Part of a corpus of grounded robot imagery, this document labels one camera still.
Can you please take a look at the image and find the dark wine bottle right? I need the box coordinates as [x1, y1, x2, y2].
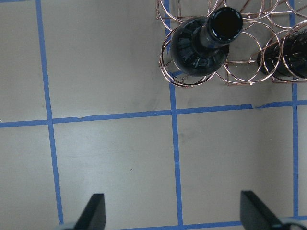
[170, 7, 243, 77]

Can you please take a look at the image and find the copper wire wine basket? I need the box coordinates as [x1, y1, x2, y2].
[156, 0, 307, 88]

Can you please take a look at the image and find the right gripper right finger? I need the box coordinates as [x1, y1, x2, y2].
[240, 191, 283, 230]

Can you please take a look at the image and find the dark wine bottle left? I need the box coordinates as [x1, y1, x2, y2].
[257, 30, 307, 79]

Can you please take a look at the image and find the dark wine bottle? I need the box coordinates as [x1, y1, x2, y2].
[170, 7, 243, 77]
[257, 30, 307, 79]

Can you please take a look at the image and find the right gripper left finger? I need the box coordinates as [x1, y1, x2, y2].
[74, 193, 106, 230]

